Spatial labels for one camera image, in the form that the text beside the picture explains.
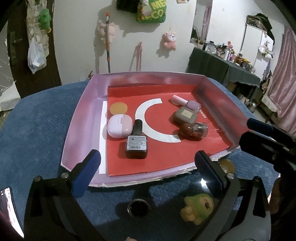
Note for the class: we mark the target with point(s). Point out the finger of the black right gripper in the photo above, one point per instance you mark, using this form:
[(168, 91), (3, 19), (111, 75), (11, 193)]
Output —
[(272, 131), (276, 150)]

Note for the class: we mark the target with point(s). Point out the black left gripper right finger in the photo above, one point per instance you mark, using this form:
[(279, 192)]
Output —
[(242, 212)]

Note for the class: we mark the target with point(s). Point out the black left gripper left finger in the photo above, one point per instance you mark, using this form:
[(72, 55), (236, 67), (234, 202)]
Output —
[(52, 211)]

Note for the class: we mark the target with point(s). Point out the dark red round bottle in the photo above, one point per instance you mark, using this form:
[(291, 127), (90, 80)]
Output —
[(193, 130)]

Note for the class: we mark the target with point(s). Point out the lilac nail polish bottle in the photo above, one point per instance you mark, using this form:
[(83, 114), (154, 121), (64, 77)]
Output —
[(190, 104)]

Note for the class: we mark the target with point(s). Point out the taupe square compact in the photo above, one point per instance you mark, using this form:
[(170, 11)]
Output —
[(184, 115)]

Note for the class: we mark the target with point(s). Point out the black gel polish bottle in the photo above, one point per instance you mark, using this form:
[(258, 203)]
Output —
[(136, 146)]

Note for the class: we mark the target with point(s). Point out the lilac earbuds case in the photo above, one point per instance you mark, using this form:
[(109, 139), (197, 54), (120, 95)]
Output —
[(120, 126)]

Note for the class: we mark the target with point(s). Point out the orange round sponge puff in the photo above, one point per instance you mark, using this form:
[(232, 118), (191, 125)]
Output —
[(118, 108)]

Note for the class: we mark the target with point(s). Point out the pink curtain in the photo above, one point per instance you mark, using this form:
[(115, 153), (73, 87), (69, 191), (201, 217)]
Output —
[(282, 89)]

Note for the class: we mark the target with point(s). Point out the green capybara toy figure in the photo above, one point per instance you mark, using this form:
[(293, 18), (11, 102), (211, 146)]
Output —
[(197, 208)]

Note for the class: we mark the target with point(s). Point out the smartphone with lit screen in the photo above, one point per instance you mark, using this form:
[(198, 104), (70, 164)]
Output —
[(9, 216)]

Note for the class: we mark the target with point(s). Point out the white refrigerator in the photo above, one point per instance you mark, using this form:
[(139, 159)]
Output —
[(257, 48)]

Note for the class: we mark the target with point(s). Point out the dark green clothed table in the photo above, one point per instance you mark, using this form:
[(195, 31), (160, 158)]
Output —
[(225, 72)]

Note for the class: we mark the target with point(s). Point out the red Miniso paper sheet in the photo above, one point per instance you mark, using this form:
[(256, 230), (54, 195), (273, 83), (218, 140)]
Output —
[(152, 104)]

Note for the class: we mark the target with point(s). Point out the purple cardboard tray box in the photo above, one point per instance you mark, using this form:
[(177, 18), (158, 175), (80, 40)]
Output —
[(88, 127)]

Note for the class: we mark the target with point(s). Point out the pink plush toy right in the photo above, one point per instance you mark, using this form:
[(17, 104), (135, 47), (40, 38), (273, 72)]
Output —
[(170, 41)]

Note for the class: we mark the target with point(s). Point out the pink plush toy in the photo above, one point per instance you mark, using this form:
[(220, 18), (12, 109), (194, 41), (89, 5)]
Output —
[(105, 33), (170, 41)]

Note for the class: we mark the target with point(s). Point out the green tote bag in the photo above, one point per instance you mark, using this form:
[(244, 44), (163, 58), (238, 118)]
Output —
[(151, 11)]

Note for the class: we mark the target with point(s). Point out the white plastic bag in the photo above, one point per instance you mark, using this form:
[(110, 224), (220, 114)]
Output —
[(36, 56)]

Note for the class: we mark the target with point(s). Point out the pink plush toy left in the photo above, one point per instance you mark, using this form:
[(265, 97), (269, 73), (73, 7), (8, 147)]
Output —
[(105, 33)]

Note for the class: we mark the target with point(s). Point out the green plush on door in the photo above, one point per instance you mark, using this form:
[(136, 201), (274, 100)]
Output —
[(44, 20)]

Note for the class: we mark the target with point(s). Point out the dark wooden door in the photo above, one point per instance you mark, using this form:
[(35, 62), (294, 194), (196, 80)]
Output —
[(18, 46)]

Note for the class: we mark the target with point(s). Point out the hanging organizer on door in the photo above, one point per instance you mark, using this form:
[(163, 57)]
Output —
[(34, 8)]

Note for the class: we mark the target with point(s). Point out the black backpack on wall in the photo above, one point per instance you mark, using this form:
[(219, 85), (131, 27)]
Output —
[(127, 5)]

